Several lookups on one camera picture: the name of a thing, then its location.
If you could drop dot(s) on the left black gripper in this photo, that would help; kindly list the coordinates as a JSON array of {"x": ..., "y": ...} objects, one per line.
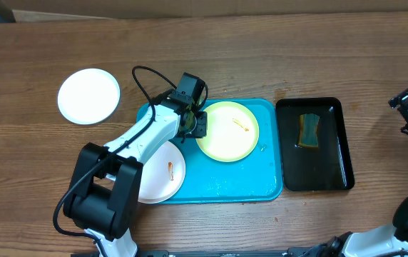
[{"x": 202, "y": 130}]

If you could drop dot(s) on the yellow-green rimmed plate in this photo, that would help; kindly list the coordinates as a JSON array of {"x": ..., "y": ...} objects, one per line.
[{"x": 232, "y": 132}]

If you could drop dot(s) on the white round plate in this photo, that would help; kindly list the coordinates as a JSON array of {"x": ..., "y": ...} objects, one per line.
[{"x": 88, "y": 96}]

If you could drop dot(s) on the green yellow sponge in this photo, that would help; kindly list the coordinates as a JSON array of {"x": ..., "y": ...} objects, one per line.
[{"x": 309, "y": 127}]

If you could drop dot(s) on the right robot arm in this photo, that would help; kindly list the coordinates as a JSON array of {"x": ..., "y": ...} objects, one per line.
[{"x": 389, "y": 240}]

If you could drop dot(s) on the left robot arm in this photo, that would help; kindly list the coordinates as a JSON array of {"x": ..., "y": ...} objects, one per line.
[{"x": 103, "y": 193}]

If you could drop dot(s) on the blue plastic tray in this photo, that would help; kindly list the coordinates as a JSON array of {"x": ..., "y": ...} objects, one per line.
[{"x": 257, "y": 177}]

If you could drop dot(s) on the black rectangular water tray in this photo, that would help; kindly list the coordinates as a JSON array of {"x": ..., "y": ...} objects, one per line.
[{"x": 325, "y": 168}]

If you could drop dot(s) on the white plate with red stain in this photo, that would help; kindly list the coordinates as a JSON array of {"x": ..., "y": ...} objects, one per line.
[{"x": 163, "y": 175}]

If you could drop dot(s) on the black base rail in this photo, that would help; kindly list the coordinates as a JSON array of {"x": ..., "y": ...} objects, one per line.
[{"x": 225, "y": 253}]

